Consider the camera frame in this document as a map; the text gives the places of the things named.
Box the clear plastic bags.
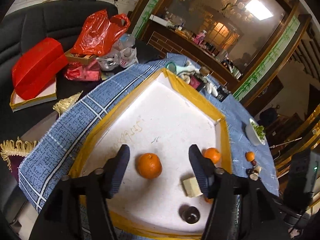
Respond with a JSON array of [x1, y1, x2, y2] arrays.
[[96, 34, 139, 72]]

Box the dark figurine statue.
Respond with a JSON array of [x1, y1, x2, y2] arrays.
[[258, 105, 280, 127]]

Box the red plastic bag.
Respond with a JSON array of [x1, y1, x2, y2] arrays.
[[71, 9, 131, 56]]

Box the white bowl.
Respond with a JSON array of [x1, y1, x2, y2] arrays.
[[245, 118, 266, 146]]

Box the dark plum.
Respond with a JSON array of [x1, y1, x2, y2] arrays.
[[179, 205, 200, 224], [246, 168, 253, 176]]

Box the dull orange tangerine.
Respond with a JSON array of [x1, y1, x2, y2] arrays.
[[204, 197, 213, 204]]

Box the green lettuce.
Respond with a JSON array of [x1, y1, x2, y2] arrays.
[[251, 122, 265, 140]]

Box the tasselled cushion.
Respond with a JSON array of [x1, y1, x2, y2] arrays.
[[1, 137, 37, 181]]

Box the black box on table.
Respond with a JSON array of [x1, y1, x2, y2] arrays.
[[216, 86, 231, 102]]

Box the dark jar with cork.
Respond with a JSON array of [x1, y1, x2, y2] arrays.
[[189, 67, 210, 92]]

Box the blue checked tablecloth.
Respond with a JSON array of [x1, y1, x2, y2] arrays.
[[17, 52, 280, 240]]

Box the pink bottle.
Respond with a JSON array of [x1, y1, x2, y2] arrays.
[[193, 30, 207, 45]]

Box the white yam chunk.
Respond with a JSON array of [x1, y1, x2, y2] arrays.
[[182, 177, 203, 198], [253, 165, 262, 175]]

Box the red jujube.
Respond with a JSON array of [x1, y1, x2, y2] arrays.
[[251, 159, 258, 166]]

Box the red gift box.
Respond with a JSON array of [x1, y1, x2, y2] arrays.
[[10, 37, 68, 112]]

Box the yellow rimmed white tray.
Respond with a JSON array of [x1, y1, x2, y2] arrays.
[[69, 68, 232, 239]]

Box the wooden sideboard counter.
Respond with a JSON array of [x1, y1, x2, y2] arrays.
[[140, 21, 239, 90]]

